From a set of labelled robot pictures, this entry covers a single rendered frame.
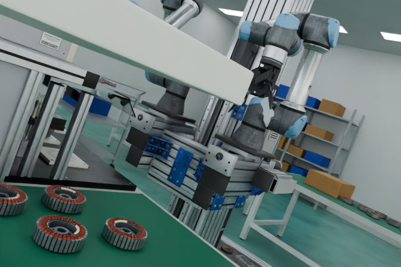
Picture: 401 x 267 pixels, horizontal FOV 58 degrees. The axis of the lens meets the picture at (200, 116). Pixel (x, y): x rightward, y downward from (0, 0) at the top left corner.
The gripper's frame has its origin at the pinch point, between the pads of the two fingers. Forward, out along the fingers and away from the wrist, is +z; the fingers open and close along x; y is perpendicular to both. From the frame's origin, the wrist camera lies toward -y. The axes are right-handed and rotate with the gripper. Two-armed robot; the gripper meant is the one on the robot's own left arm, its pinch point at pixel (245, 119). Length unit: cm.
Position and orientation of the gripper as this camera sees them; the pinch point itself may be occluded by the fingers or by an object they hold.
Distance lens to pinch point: 115.3
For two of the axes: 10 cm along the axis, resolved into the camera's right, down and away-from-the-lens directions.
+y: 5.3, 1.6, 8.3
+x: -7.6, -3.3, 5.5
